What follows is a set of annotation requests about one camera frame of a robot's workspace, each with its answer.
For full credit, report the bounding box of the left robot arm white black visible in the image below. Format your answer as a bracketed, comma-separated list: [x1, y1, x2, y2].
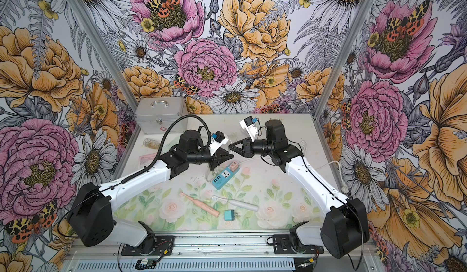
[66, 115, 233, 255]

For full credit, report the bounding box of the silver metal first-aid case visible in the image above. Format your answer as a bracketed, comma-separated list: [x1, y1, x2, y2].
[135, 97, 188, 135]

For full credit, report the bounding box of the small circuit board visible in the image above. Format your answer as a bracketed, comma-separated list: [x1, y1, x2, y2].
[135, 259, 157, 271]

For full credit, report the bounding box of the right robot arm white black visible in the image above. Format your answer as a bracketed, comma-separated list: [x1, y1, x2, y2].
[229, 116, 370, 259]

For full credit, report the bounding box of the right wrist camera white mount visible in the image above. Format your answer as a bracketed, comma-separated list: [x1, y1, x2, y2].
[240, 116, 259, 142]

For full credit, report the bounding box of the pink electric toothbrush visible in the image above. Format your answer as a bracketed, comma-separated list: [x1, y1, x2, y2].
[180, 192, 220, 217]

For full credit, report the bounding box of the aluminium front rail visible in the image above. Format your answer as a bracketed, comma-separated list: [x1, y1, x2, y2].
[67, 231, 377, 260]

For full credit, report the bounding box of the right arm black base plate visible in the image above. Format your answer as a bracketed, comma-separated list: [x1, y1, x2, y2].
[266, 234, 324, 255]

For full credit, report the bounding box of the white power strip cord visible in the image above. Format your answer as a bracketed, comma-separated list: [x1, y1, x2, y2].
[291, 138, 347, 194]

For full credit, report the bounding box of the small clear jar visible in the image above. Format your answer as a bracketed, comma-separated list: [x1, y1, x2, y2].
[143, 138, 160, 150]

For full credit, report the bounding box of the teal plug adapter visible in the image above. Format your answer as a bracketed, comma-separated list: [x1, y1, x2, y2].
[223, 210, 236, 222]

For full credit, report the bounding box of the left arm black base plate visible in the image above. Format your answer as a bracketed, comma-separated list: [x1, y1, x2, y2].
[120, 236, 175, 256]

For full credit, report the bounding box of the pink product packet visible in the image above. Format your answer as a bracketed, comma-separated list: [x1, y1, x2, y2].
[139, 153, 156, 169]

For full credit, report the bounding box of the teal power strip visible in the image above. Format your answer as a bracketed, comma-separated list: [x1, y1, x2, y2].
[212, 166, 239, 190]

